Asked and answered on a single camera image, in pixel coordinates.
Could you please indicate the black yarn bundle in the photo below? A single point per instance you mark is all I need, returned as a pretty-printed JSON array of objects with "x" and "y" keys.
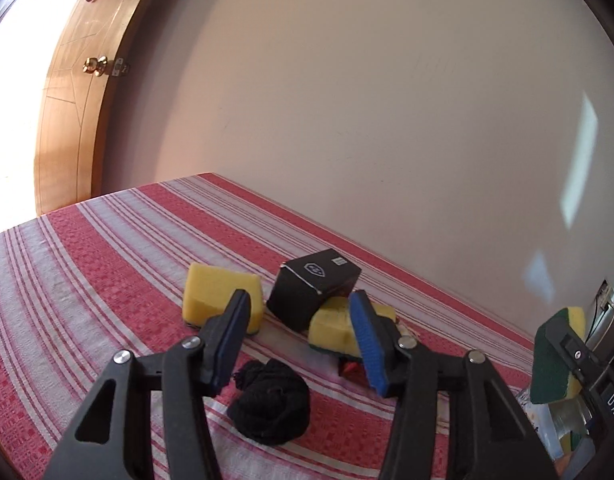
[{"x": 272, "y": 405}]

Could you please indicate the wall socket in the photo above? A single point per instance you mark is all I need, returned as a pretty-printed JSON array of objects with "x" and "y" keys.
[{"x": 605, "y": 294}]

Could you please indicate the brass door knob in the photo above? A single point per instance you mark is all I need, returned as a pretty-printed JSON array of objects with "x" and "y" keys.
[{"x": 94, "y": 66}]

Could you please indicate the metal door latch plate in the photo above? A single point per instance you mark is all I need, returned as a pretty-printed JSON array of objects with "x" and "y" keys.
[{"x": 121, "y": 67}]

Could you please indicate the green and yellow scouring sponge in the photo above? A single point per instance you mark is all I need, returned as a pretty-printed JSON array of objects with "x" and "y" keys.
[{"x": 549, "y": 375}]

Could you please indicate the yellow sponge with green base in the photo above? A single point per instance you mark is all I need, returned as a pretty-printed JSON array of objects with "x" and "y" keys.
[{"x": 332, "y": 327}]

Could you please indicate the small red object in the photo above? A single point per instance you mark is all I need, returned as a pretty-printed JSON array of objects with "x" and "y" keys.
[{"x": 349, "y": 367}]

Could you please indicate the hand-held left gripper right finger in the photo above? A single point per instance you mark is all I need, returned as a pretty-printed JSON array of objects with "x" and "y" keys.
[{"x": 369, "y": 350}]

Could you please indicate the wooden door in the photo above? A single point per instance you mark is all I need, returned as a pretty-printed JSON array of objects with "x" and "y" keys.
[{"x": 82, "y": 125}]

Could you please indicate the red striped desktop tablecloth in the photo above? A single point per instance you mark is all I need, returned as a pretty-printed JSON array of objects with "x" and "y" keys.
[{"x": 112, "y": 270}]

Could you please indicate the thick yellow sponge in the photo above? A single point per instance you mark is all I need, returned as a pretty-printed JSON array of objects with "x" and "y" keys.
[{"x": 207, "y": 290}]

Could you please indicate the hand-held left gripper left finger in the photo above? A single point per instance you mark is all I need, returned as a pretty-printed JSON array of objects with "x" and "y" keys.
[{"x": 232, "y": 345}]

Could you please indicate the silver tin can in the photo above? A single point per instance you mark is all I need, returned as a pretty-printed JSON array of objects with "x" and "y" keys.
[{"x": 562, "y": 420}]

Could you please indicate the black cardboard box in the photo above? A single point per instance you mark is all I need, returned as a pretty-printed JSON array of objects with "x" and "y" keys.
[{"x": 299, "y": 287}]

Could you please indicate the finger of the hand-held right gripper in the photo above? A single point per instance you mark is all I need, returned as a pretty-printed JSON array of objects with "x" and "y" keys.
[{"x": 567, "y": 345}]

